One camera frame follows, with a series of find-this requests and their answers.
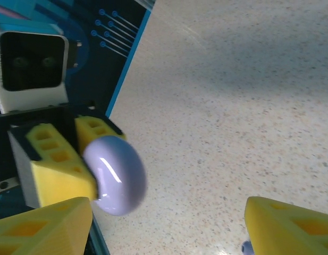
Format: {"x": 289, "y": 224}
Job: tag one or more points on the purple earbud charging case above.
{"x": 118, "y": 172}

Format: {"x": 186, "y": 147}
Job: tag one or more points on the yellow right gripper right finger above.
{"x": 286, "y": 233}

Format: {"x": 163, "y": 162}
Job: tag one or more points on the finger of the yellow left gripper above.
{"x": 85, "y": 138}
{"x": 62, "y": 186}

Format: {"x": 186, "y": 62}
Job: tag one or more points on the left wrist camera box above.
{"x": 30, "y": 61}

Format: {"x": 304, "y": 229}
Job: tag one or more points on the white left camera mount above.
{"x": 33, "y": 99}

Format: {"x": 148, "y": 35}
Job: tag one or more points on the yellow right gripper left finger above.
{"x": 33, "y": 231}

